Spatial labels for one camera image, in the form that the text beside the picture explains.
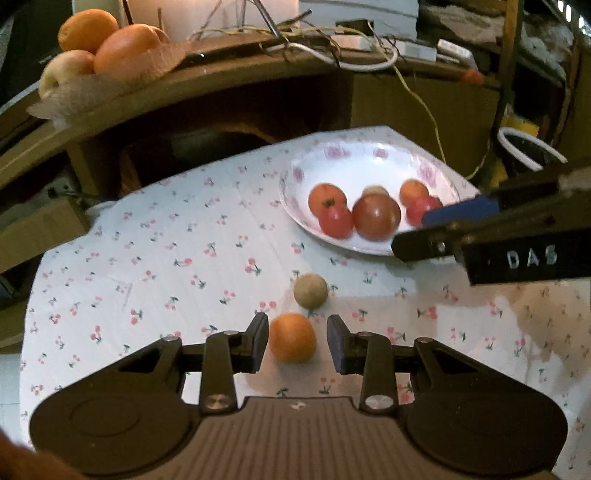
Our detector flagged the large orange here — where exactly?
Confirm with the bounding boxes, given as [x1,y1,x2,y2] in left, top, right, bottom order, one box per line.
[93,24,169,83]
[58,8,120,54]

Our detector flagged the small tangerine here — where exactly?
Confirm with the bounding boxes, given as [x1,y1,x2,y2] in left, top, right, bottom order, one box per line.
[399,179,430,206]

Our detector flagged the white cable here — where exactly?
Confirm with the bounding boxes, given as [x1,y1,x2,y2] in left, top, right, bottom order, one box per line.
[261,41,399,72]

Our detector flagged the large dark red tomato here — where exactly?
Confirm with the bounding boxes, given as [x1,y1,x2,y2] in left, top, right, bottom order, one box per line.
[352,194,402,241]

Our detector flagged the white floral plate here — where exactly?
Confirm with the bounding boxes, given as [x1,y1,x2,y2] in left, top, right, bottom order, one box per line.
[278,141,462,257]

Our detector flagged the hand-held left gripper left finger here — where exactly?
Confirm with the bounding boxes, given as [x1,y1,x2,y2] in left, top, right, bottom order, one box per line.
[117,313,270,414]

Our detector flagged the woven fruit basket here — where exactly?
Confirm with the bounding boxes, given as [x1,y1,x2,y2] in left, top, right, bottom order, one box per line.
[27,39,204,121]

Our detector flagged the small red tomato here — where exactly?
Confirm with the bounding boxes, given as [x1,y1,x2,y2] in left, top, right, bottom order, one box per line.
[318,205,355,240]

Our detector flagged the white power strip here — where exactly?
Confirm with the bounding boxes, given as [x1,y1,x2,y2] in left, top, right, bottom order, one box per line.
[360,34,437,62]

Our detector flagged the wooden television stand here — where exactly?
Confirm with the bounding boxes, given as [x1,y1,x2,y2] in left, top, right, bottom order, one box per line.
[0,32,509,349]

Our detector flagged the white pillar candle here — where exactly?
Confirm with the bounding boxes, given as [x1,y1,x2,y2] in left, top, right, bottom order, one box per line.
[127,0,300,43]

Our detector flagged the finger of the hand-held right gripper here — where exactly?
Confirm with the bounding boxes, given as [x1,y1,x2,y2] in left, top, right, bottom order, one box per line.
[421,168,591,228]
[391,203,591,265]

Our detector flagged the cherry print tablecloth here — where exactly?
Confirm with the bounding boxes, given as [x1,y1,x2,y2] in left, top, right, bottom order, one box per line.
[18,127,591,474]

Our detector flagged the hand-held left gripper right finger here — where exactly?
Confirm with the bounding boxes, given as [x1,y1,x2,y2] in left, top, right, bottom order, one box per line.
[326,315,472,412]

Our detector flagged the orange tomato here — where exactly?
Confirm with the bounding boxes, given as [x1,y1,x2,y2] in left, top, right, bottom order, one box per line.
[308,183,347,217]

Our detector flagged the black basket with white rim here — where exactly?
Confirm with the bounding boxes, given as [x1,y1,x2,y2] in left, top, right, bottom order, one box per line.
[498,127,568,178]

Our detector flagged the yellow apple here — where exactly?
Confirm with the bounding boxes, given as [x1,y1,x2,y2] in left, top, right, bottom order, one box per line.
[38,49,97,100]

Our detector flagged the large tangerine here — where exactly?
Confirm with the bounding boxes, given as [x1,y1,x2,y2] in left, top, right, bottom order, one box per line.
[269,313,317,364]

